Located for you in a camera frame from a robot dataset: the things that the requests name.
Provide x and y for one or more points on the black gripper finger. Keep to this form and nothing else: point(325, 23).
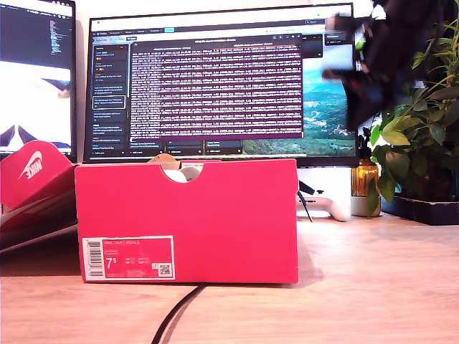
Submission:
point(365, 104)

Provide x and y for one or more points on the red Nike shoebox lid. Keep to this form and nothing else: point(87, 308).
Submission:
point(36, 186)

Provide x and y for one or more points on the red Nike shoebox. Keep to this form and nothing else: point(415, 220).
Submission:
point(215, 222)

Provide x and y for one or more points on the green leafy houseplant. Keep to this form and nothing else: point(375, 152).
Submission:
point(412, 154)

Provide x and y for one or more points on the amber pump bottle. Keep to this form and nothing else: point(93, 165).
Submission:
point(364, 175)

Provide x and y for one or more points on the white monitor stand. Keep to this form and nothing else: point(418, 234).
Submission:
point(330, 179)

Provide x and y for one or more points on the pale green plant pot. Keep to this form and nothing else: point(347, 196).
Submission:
point(358, 208)

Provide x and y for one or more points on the white game controller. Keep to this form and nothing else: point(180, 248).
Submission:
point(339, 211)

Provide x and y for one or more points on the dark plant tray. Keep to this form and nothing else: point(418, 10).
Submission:
point(423, 211)

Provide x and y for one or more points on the large black computer monitor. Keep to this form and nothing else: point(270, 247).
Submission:
point(215, 89)

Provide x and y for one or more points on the brown packing paper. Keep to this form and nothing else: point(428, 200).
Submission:
point(161, 159)

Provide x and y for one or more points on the black monitor with code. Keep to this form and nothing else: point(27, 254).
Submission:
point(36, 36)

